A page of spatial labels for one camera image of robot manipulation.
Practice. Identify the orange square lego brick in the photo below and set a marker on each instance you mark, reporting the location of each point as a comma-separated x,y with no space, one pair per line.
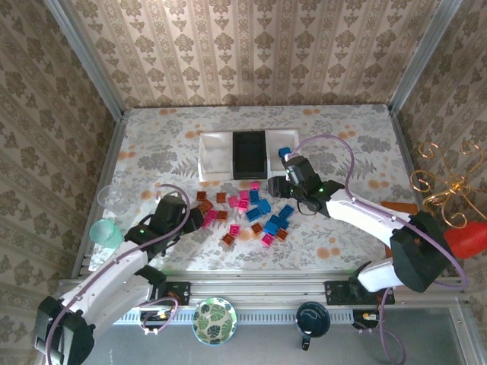
257,228
222,215
201,195
206,207
228,239
221,197
282,234

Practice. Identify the pink square lego brick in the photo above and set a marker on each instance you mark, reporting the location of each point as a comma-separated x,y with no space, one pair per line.
268,239
234,230
255,185
244,195
210,218
233,201
243,206

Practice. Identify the blue long lego brick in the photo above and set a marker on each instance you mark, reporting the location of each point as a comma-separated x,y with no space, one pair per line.
278,220
286,211
271,227
263,206
253,214

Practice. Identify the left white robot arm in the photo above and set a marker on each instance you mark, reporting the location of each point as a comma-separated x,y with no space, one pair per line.
114,273

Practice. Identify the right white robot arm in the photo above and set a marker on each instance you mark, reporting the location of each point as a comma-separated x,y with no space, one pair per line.
365,213

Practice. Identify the black plastic container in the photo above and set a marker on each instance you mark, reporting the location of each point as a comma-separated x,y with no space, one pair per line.
249,156

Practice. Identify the teal plastic cup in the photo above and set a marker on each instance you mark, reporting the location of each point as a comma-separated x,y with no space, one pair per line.
105,233

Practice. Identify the white plastic container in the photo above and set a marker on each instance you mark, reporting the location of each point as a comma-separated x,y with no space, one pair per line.
275,138
215,159

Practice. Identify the clear glass cup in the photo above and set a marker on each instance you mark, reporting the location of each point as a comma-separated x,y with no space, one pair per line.
112,198

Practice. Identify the brown wooden board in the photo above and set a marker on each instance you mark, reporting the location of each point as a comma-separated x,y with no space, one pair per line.
399,207

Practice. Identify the leaf pattern bowl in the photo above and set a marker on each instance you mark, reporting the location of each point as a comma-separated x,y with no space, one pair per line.
214,321

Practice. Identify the dark blue mug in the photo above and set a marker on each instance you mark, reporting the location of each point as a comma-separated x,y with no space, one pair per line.
313,318

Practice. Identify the red plastic object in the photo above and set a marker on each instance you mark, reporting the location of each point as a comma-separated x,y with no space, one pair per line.
466,239

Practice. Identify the aluminium side rail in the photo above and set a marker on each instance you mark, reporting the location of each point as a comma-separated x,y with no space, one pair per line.
404,152
111,159

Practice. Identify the long aluminium mounting rail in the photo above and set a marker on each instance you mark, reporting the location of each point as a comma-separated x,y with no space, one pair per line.
258,289

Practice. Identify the aluminium frame post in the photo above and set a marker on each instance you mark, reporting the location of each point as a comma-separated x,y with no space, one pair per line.
87,64
422,61

